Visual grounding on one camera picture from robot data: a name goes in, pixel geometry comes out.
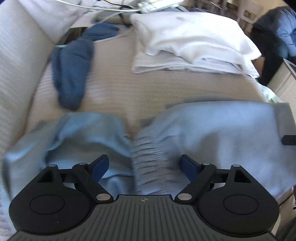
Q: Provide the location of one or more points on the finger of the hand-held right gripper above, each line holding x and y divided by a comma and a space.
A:
290, 140

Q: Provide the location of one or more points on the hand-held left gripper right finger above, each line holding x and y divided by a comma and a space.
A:
188, 165

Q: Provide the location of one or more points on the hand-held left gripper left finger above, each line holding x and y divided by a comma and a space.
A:
101, 165

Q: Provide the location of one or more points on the light blue fleece garment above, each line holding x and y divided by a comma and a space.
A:
81, 134

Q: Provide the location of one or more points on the light blue sweatpants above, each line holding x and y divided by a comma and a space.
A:
219, 139

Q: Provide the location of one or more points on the white ribbed shirt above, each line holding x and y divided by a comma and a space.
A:
161, 65

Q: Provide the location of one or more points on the white fleece shirt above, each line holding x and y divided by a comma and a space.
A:
189, 34

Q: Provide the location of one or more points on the white slatted cabinet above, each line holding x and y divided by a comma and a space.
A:
286, 85

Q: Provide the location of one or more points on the dark blue garment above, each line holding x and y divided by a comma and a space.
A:
69, 69

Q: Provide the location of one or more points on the patterned white pillow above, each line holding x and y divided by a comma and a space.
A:
57, 18

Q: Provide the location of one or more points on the white power strip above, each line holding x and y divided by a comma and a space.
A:
157, 3

